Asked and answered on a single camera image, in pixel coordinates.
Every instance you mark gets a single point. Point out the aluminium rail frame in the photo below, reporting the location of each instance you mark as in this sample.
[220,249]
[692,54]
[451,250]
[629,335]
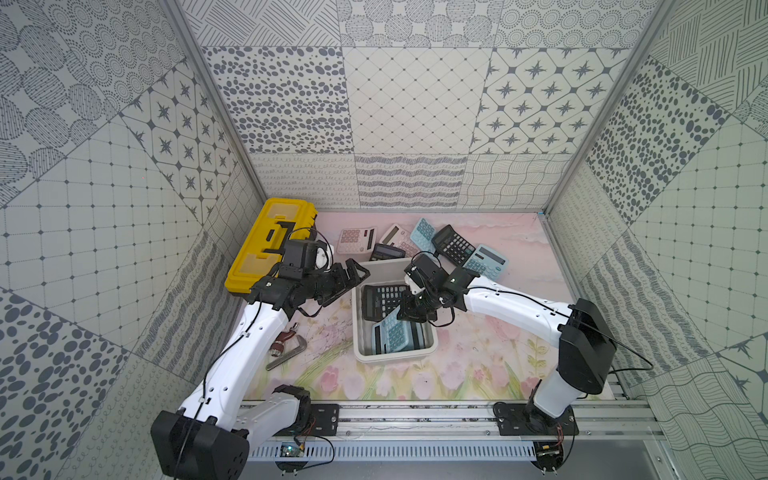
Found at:
[452,431]

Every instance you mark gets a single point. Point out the yellow black toolbox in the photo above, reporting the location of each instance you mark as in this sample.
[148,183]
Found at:
[264,246]

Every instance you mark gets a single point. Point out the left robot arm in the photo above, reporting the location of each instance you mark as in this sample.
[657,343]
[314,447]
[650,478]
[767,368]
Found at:
[208,437]

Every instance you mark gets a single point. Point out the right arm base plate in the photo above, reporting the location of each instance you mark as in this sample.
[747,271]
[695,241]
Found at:
[537,419]

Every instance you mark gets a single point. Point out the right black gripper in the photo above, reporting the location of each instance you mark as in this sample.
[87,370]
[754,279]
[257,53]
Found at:
[407,312]

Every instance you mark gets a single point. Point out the pink calculator back middle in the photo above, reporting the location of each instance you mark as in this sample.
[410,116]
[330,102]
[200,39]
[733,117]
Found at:
[398,237]

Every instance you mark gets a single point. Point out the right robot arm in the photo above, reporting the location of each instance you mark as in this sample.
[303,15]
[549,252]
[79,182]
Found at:
[585,344]

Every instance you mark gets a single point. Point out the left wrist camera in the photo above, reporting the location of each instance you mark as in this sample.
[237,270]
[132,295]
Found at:
[324,256]

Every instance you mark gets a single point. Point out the pink calculator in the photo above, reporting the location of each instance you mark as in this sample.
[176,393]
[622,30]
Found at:
[398,237]
[356,241]

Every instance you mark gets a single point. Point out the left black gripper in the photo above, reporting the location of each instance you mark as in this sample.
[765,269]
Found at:
[335,282]

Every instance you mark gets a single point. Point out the small black calculator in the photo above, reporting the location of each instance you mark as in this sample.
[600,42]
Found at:
[382,252]

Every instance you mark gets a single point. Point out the small blue calculator back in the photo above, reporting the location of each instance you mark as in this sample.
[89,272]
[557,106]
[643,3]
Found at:
[422,234]

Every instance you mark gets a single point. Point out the pink calculator back left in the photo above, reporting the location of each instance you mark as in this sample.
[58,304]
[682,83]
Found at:
[356,241]

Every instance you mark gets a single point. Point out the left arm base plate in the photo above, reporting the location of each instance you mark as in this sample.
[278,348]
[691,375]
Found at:
[317,419]

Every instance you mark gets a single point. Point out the white plastic storage box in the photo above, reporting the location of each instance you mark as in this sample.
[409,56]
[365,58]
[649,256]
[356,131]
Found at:
[384,273]

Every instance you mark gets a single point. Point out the black calculator back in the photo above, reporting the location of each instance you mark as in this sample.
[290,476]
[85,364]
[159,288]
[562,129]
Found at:
[448,243]

